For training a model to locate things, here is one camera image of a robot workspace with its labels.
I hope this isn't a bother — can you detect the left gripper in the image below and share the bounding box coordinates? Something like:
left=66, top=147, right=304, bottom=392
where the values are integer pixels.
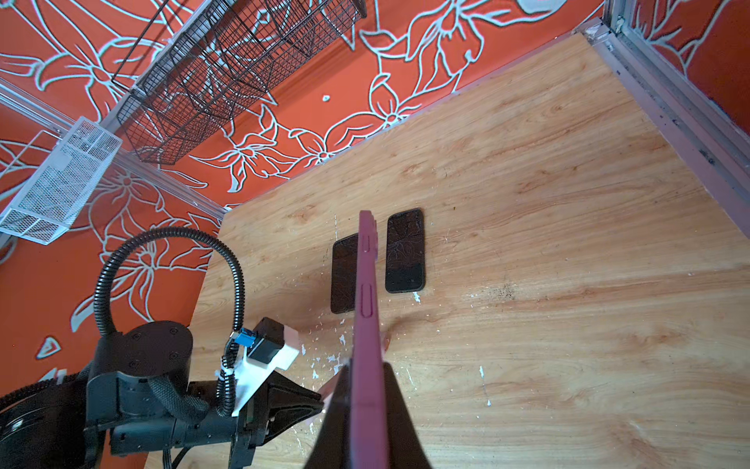
left=107, top=374, right=324, bottom=468

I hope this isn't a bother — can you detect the dark phone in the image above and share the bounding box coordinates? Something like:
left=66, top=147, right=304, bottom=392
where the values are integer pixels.
left=385, top=208, right=426, bottom=293

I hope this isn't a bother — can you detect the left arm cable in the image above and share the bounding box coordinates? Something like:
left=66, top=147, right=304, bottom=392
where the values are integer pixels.
left=93, top=227, right=246, bottom=418

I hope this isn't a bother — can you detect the black wire basket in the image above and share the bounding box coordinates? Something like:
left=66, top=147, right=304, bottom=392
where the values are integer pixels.
left=103, top=1, right=367, bottom=165

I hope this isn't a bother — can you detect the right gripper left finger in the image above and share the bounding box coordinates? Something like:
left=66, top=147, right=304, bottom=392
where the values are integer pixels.
left=305, top=365, right=352, bottom=469

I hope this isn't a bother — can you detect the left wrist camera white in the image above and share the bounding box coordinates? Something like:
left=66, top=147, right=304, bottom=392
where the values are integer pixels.
left=217, top=318, right=302, bottom=417

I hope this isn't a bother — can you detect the clear plastic bin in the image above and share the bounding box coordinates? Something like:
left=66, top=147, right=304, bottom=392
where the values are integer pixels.
left=1, top=117, right=122, bottom=245

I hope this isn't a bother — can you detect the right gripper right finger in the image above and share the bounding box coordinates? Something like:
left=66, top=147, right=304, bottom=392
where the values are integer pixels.
left=384, top=363, right=431, bottom=469

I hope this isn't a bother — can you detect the black phone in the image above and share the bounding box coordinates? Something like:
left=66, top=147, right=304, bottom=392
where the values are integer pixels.
left=330, top=234, right=359, bottom=315

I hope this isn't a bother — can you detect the pink phone case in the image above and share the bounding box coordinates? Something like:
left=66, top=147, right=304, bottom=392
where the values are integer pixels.
left=318, top=372, right=342, bottom=401

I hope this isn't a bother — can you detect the purple phone case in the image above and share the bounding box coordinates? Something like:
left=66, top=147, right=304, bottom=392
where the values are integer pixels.
left=349, top=210, right=390, bottom=468

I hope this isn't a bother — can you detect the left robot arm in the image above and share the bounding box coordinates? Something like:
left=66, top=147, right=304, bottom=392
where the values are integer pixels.
left=1, top=322, right=323, bottom=468

